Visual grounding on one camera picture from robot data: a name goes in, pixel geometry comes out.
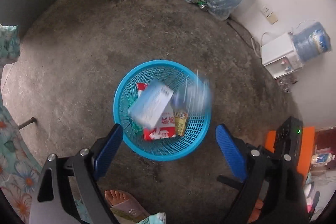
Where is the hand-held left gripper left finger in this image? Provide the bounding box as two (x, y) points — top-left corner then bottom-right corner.
(29, 123), (124, 224)

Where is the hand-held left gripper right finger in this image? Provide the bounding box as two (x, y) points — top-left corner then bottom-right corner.
(215, 124), (310, 224)

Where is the green plastic bag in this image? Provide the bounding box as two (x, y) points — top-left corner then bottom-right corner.
(127, 97), (143, 133)

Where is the red white snack bag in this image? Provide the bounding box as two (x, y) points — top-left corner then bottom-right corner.
(136, 82), (176, 141)

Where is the blue plastic basket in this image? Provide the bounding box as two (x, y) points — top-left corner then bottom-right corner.
(113, 60), (213, 161)

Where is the gold snack packet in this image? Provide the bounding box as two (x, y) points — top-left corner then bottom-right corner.
(173, 106), (188, 136)

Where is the blue white cardboard box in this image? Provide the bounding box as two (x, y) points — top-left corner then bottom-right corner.
(128, 79), (174, 128)

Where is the clear plastic bottle blue label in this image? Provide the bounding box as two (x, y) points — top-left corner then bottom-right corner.
(171, 70), (213, 114)

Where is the orange plastic stool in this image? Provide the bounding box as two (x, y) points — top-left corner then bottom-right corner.
(265, 126), (315, 180)

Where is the person's left foot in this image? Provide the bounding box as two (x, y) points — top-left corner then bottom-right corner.
(104, 189), (132, 207)

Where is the pink slipper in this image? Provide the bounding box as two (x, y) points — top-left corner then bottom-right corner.
(109, 199), (151, 224)

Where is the dark table leg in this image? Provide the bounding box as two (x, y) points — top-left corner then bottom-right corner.
(18, 117), (37, 130)

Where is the white water dispenser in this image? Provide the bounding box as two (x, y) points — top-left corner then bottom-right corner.
(261, 32), (305, 80)

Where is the turquoise floral blanket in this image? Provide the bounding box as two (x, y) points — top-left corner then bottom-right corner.
(0, 25), (44, 222)

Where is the blue water jug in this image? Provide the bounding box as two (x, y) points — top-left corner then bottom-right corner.
(292, 21), (332, 63)

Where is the white power cable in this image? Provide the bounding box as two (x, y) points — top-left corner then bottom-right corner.
(251, 31), (271, 58)

